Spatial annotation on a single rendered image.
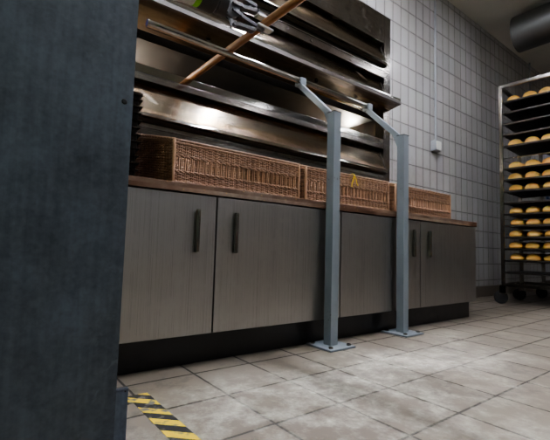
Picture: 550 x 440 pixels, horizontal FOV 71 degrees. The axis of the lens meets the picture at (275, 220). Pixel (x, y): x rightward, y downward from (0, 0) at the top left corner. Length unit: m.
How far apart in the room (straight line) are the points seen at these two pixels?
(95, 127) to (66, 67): 0.09
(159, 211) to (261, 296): 0.48
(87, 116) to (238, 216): 0.78
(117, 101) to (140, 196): 0.58
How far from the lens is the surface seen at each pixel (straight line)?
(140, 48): 2.17
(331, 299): 1.57
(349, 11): 2.98
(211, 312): 1.32
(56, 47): 0.68
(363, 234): 1.79
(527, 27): 4.32
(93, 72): 0.67
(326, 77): 2.42
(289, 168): 1.58
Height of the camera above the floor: 0.38
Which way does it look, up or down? 4 degrees up
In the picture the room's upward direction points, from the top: 2 degrees clockwise
